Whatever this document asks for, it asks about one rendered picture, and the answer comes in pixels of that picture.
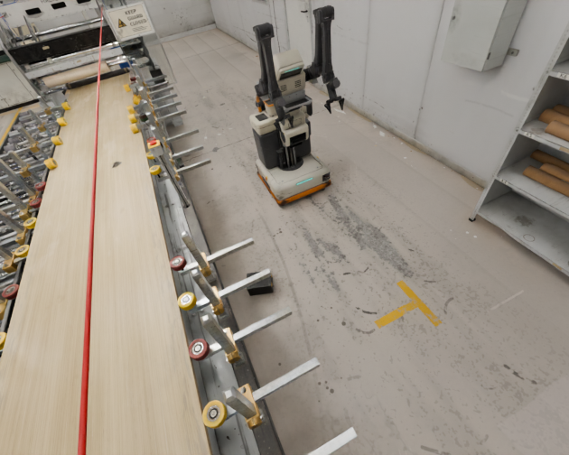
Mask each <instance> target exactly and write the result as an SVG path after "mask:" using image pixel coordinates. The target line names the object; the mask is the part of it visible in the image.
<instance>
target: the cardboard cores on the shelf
mask: <svg viewBox="0 0 569 455"><path fill-rule="evenodd" d="M538 120H539V121H542V122H544V123H547V124H548V126H547V127H546V130H545V132H546V133H549V134H551V135H554V136H556V137H559V138H561V139H564V140H565V141H567V142H569V107H567V106H564V105H561V104H557V105H556V106H555V107H553V109H550V108H548V109H546V110H545V111H544V112H543V113H542V114H541V115H540V117H539V118H538ZM530 157H531V158H533V159H535V160H537V161H539V162H541V163H543V165H542V166H541V167H540V168H539V169H537V168H536V167H534V166H532V165H529V166H528V167H527V168H526V169H525V170H524V171H523V173H522V174H523V175H525V176H527V177H528V178H530V179H532V180H534V181H537V182H539V183H541V184H543V185H545V186H546V187H548V188H550V189H552V190H555V191H557V192H559V193H562V194H564V195H565V196H567V197H569V163H567V162H564V161H562V160H560V159H558V158H555V157H554V156H552V155H550V154H548V153H544V152H542V151H540V150H538V149H536V150H535V151H534V152H532V154H531V155H530Z"/></svg>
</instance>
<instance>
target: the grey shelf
mask: <svg viewBox="0 0 569 455"><path fill-rule="evenodd" d="M557 104H561V105H564V106H567V107H568V106H569V22H568V24H567V25H566V27H565V29H564V32H563V34H562V36H561V38H560V40H559V42H558V44H557V45H556V47H555V50H554V52H553V54H552V56H551V58H550V60H549V62H548V63H547V65H546V68H545V70H544V72H543V74H542V76H541V78H540V80H539V81H538V83H537V85H536V88H535V90H534V92H533V94H532V96H531V98H530V99H529V101H528V103H527V106H526V108H525V110H524V111H523V113H522V115H521V117H520V119H519V120H518V123H517V125H516V127H515V129H514V131H513V133H512V135H511V137H510V138H509V140H508V143H507V145H506V147H505V149H504V151H503V153H502V155H501V156H500V158H499V161H498V163H497V165H496V167H495V169H494V171H493V173H492V174H491V176H490V179H489V181H488V183H487V185H486V187H485V189H484V191H483V193H482V194H481V196H480V199H479V201H478V203H477V205H476V207H475V209H474V211H473V212H472V214H471V217H470V218H469V221H471V222H473V221H475V220H476V218H475V216H476V214H478V215H480V216H481V217H483V218H485V219H486V220H488V221H489V222H490V223H492V224H494V225H496V226H497V227H499V228H501V229H502V230H504V231H505V232H506V233H507V234H508V235H510V236H511V237H513V238H514V239H515V240H517V241H518V242H519V243H520V244H522V245H523V246H525V247H526V248H528V249H529V250H531V251H532V252H534V253H535V254H537V255H539V256H540V257H542V258H543V259H544V260H546V261H547V262H548V263H549V264H551V265H553V266H554V267H556V268H557V269H559V270H560V271H562V272H563V273H564V274H566V275H568V276H569V197H567V196H565V195H564V194H562V193H559V192H557V191H555V190H552V189H550V188H548V187H546V186H545V185H543V184H541V183H539V182H537V181H534V180H532V179H530V178H528V177H527V176H525V175H523V174H522V173H523V171H524V170H525V169H526V168H527V167H528V166H529V165H532V166H534V167H536V168H537V169H539V168H540V167H541V166H542V165H543V163H541V162H539V161H537V160H535V159H533V158H531V157H530V155H531V154H532V152H534V151H535V150H536V149H538V150H540V151H541V150H542V148H543V147H544V148H543V150H542V152H544V153H548V154H550V155H552V156H554V157H555V158H558V159H560V160H562V161H564V162H566V163H569V142H567V141H565V140H564V139H561V138H559V137H556V136H554V135H551V134H549V133H546V132H545V130H546V127H547V126H548V124H547V123H544V122H542V121H539V120H538V118H539V117H540V115H541V114H542V113H543V112H544V111H545V110H546V109H548V108H550V109H553V107H555V106H556V105H557ZM511 141H512V142H511ZM544 145H545V146H544ZM492 178H493V179H492Z"/></svg>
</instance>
